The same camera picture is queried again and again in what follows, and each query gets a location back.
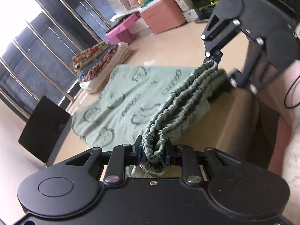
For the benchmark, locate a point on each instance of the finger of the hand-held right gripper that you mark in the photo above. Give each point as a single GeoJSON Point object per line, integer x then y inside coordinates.
{"type": "Point", "coordinates": [212, 49]}
{"type": "Point", "coordinates": [254, 70]}

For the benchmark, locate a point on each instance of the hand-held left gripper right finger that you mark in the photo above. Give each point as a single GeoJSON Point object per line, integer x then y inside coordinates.
{"type": "Point", "coordinates": [167, 160]}

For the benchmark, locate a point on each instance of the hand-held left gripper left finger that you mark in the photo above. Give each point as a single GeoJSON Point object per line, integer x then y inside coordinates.
{"type": "Point", "coordinates": [139, 155]}

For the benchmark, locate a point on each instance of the green printed pants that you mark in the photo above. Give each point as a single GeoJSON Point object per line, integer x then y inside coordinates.
{"type": "Point", "coordinates": [121, 98]}

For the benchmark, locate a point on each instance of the small white carton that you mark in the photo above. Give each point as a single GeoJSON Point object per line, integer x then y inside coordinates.
{"type": "Point", "coordinates": [191, 16]}

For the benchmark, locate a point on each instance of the tall white carton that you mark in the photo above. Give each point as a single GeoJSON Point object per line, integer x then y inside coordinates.
{"type": "Point", "coordinates": [184, 1]}

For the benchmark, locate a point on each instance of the salmon pink storage box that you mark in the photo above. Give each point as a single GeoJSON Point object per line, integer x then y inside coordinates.
{"type": "Point", "coordinates": [164, 16]}

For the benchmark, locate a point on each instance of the white flat board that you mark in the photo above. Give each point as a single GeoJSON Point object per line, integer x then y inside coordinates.
{"type": "Point", "coordinates": [154, 2]}

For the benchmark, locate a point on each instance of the teal flat box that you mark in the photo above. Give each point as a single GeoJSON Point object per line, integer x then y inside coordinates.
{"type": "Point", "coordinates": [147, 2]}

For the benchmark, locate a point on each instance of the magenta box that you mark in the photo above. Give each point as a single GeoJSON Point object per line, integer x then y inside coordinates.
{"type": "Point", "coordinates": [121, 34]}

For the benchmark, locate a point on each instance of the clear plastic packet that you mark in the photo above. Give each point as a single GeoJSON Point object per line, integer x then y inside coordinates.
{"type": "Point", "coordinates": [124, 16]}

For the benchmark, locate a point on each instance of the row of steel window bars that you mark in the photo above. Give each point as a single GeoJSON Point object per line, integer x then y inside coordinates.
{"type": "Point", "coordinates": [66, 96]}

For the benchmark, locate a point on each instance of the black tablet with keyboard cover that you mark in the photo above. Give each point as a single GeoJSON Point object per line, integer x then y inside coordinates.
{"type": "Point", "coordinates": [44, 126]}

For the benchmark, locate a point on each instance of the floral red folded cloth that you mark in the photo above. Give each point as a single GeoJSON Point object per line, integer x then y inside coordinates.
{"type": "Point", "coordinates": [103, 63]}

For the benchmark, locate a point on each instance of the black flat box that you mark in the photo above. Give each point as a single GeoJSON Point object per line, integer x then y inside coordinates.
{"type": "Point", "coordinates": [114, 27]}

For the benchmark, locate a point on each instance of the folded blue denim garment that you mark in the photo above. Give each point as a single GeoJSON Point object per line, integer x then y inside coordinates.
{"type": "Point", "coordinates": [85, 71]}

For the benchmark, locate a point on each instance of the floral orange folded cloth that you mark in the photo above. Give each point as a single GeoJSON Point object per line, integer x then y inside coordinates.
{"type": "Point", "coordinates": [89, 55]}

